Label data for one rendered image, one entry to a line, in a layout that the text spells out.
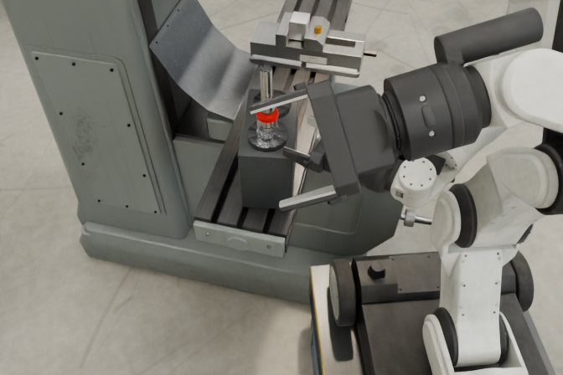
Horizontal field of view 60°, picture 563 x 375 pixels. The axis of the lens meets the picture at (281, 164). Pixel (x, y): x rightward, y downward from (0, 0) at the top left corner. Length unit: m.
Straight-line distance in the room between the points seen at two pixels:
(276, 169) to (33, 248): 1.61
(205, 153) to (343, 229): 0.58
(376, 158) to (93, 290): 1.88
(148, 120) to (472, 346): 1.10
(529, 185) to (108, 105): 1.19
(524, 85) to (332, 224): 1.40
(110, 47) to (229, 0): 2.36
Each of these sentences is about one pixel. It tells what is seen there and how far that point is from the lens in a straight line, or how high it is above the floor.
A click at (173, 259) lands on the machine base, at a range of 2.07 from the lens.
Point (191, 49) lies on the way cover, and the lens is 1.57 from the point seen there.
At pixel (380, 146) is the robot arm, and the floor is 1.55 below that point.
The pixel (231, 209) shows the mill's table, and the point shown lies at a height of 0.94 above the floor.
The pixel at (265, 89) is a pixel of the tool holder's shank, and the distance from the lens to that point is 0.97.
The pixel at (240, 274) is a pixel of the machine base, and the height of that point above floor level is 0.14.
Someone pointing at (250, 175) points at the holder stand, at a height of 1.06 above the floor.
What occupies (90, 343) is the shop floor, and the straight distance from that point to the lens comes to 2.16.
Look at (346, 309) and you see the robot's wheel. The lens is 1.48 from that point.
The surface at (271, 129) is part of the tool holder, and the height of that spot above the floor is 1.17.
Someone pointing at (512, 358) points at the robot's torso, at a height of 0.71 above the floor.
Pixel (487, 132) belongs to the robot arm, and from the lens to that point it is 0.99.
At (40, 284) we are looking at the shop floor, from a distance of 2.36.
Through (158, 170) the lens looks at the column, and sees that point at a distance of 1.74.
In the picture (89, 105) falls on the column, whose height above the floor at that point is 0.88.
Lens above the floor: 1.90
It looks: 49 degrees down
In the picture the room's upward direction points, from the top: straight up
